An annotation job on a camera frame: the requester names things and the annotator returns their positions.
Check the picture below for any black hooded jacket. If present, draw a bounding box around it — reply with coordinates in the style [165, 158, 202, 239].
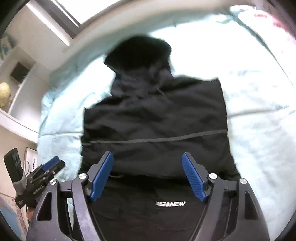
[80, 36, 240, 240]

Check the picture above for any colourful floor mat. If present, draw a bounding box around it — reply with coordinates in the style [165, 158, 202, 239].
[0, 194, 27, 240]

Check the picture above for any yellow round object on shelf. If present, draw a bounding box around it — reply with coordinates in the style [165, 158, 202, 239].
[0, 82, 11, 108]

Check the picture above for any black box on shelf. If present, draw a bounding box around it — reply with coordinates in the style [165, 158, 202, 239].
[10, 62, 29, 84]

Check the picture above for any light blue bed quilt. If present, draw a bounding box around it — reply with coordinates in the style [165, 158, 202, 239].
[37, 5, 295, 240]

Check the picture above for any window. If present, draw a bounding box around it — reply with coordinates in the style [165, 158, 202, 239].
[26, 0, 130, 46]

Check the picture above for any white wall shelf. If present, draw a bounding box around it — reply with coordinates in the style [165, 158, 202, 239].
[1, 29, 65, 143]

